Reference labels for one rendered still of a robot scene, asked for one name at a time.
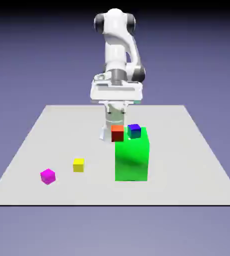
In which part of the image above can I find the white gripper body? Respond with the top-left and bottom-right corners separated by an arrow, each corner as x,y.
89,79 -> 144,105

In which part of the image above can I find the small magenta cube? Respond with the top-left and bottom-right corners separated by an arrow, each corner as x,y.
40,168 -> 57,185

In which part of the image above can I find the small blue cube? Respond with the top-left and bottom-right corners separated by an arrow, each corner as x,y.
127,123 -> 142,139

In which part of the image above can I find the small red cube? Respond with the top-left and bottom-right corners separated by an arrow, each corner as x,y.
110,124 -> 125,143

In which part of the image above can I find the large green box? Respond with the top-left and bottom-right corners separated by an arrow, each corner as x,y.
114,126 -> 151,182

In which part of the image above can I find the small yellow cube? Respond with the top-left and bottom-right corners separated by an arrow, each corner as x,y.
72,158 -> 85,173

